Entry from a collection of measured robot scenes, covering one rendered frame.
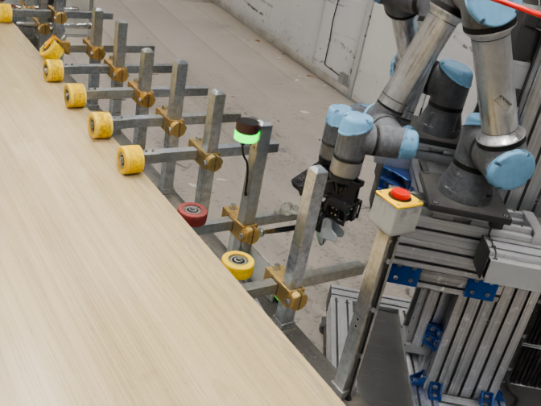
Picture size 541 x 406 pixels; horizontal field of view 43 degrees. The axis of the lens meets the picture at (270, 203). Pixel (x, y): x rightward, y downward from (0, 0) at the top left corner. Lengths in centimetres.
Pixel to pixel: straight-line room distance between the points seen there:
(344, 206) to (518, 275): 51
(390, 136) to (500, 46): 31
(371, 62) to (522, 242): 393
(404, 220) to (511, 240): 65
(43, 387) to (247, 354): 39
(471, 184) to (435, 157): 51
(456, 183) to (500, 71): 39
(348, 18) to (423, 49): 437
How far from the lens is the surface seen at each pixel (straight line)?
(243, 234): 185
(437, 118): 233
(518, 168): 173
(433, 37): 171
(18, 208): 178
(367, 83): 578
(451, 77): 230
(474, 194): 189
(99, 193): 186
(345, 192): 167
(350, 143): 161
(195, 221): 179
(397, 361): 262
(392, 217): 135
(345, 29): 609
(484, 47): 162
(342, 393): 162
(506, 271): 188
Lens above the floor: 178
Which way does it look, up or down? 27 degrees down
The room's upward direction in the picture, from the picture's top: 11 degrees clockwise
